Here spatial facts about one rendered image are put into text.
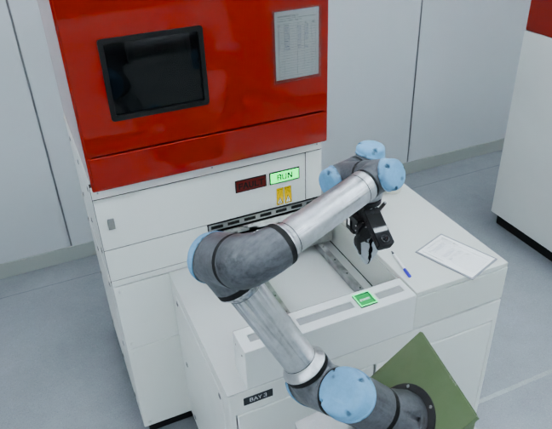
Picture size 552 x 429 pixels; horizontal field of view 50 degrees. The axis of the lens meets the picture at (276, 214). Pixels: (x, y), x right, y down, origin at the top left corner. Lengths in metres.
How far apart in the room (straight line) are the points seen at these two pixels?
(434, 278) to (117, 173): 1.02
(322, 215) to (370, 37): 2.78
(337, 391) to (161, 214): 0.96
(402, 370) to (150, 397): 1.27
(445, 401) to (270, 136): 1.01
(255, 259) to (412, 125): 3.30
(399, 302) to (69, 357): 1.87
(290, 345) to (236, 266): 0.29
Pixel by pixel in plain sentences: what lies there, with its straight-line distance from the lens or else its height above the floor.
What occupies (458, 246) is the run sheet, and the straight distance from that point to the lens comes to 2.05.
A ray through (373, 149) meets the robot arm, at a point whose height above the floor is 1.46.
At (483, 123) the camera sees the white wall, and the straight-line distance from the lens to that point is 4.80.
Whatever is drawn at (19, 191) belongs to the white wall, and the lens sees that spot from 3.59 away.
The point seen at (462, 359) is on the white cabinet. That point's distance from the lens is 2.19.
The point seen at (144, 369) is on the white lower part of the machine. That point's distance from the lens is 2.44.
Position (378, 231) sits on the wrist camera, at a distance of 1.57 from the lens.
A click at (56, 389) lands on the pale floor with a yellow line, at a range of 3.05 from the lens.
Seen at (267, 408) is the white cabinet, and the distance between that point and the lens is 1.83.
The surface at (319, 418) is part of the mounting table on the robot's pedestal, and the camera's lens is 1.67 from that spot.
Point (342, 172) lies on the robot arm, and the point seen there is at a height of 1.44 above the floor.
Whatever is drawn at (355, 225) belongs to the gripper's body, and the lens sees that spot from 1.64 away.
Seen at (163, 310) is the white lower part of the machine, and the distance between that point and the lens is 2.27.
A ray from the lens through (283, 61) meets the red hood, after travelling 1.92.
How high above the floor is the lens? 2.11
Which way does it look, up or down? 32 degrees down
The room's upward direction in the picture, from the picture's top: 2 degrees counter-clockwise
